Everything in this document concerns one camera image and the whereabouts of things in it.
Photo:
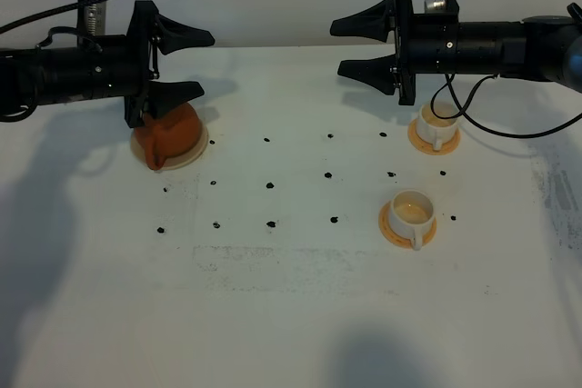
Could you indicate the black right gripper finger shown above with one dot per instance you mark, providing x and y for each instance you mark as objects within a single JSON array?
[
  {"x": 373, "y": 23},
  {"x": 376, "y": 72}
]

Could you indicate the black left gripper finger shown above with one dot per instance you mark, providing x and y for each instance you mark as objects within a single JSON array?
[
  {"x": 162, "y": 98},
  {"x": 174, "y": 36}
]

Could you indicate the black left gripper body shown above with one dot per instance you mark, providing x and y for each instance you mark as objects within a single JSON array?
[{"x": 140, "y": 46}]

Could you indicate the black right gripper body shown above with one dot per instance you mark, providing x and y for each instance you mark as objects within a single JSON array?
[{"x": 425, "y": 44}]

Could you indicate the brown clay teapot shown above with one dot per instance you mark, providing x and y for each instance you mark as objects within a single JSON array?
[{"x": 169, "y": 136}]

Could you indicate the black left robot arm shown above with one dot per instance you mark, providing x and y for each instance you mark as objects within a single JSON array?
[{"x": 71, "y": 66}]

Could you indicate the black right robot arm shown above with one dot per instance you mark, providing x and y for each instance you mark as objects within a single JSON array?
[{"x": 543, "y": 48}]

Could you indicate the beige round teapot coaster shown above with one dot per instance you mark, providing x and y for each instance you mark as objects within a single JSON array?
[{"x": 176, "y": 162}]

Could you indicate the far white teacup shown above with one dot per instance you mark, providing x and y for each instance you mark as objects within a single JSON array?
[{"x": 436, "y": 127}]

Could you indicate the white teacup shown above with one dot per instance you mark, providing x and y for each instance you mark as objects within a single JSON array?
[
  {"x": 436, "y": 127},
  {"x": 412, "y": 216}
]

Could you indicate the near white teacup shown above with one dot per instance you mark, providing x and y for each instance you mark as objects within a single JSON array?
[{"x": 412, "y": 216}]

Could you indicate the near orange cup coaster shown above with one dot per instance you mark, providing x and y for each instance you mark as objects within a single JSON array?
[{"x": 397, "y": 240}]

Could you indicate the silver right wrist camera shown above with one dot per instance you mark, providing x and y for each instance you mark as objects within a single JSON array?
[{"x": 441, "y": 7}]

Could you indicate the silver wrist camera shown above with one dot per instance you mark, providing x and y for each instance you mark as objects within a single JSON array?
[
  {"x": 91, "y": 19},
  {"x": 441, "y": 7}
]

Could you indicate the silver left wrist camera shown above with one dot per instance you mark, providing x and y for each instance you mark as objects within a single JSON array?
[{"x": 91, "y": 19}]

